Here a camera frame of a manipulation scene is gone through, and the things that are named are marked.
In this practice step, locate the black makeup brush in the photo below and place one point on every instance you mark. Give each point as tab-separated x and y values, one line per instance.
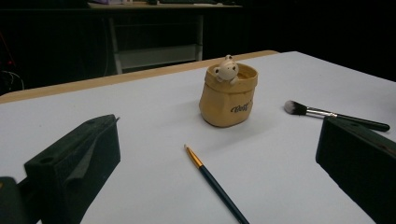
358	120

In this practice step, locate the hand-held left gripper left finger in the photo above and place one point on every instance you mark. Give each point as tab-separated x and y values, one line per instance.
74	161

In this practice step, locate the white table mat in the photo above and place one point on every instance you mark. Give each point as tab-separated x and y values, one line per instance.
155	109

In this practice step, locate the tan bear pen pot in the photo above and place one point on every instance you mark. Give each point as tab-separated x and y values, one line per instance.
224	105

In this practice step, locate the white-framed desk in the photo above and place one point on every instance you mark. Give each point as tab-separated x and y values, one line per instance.
155	56

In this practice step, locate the thin gold-ferrule brush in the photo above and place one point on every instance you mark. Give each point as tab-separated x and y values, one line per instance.
218	186

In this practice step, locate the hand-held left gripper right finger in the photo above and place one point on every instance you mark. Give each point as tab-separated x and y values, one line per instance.
361	165

